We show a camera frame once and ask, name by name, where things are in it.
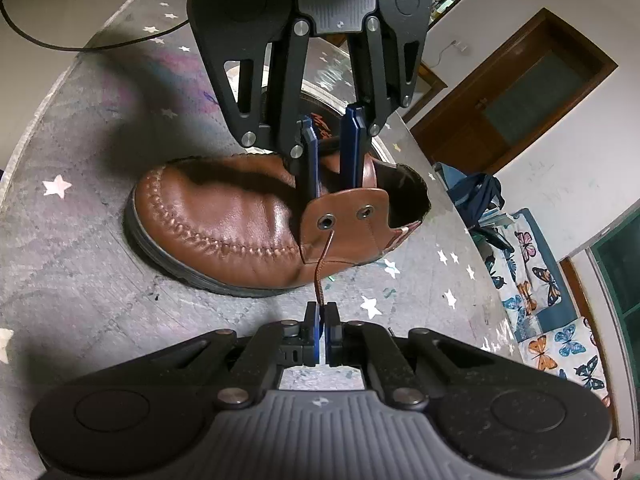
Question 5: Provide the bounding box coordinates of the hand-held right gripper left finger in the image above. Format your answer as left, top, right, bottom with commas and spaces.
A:
147, 301, 325, 409

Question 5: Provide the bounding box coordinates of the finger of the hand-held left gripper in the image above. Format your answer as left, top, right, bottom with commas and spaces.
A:
202, 16, 322, 198
344, 14, 427, 190

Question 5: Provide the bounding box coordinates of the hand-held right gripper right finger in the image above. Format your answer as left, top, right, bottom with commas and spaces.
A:
324, 302, 483, 409

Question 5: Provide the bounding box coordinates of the brown shoelace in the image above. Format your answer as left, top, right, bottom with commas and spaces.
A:
312, 225, 337, 308

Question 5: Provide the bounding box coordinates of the brown leather shoe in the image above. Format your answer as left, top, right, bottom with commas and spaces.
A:
124, 152, 432, 298

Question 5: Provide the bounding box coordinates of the brown wooden door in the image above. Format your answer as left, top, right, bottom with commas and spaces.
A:
410, 10, 618, 176

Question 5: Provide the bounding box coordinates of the dark blue backpack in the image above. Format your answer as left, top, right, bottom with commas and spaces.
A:
447, 172, 503, 231

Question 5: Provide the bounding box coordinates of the stack of books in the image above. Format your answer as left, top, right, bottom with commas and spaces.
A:
480, 204, 517, 232

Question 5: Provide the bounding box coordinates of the black curved plastic object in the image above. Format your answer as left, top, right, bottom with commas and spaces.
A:
474, 225, 516, 256

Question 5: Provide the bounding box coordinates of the butterfly print pillow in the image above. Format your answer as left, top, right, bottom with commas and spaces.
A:
481, 252, 533, 333
507, 208, 563, 311

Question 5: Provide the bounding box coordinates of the blue sofa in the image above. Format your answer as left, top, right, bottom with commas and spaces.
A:
432, 160, 613, 408

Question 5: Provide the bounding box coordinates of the large butterfly print cushion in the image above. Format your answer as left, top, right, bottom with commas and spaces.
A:
515, 316, 612, 407

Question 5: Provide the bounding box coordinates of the grey star-print table cover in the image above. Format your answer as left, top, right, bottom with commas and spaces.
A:
0, 0, 523, 480

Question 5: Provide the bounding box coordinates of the brown wooden sofa backboard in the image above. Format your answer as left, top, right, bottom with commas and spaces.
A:
560, 256, 601, 326

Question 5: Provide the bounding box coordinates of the green framed window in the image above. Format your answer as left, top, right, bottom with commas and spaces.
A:
590, 207, 640, 356

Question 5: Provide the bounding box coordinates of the panda plush toy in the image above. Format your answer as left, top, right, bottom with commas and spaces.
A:
611, 439, 640, 480

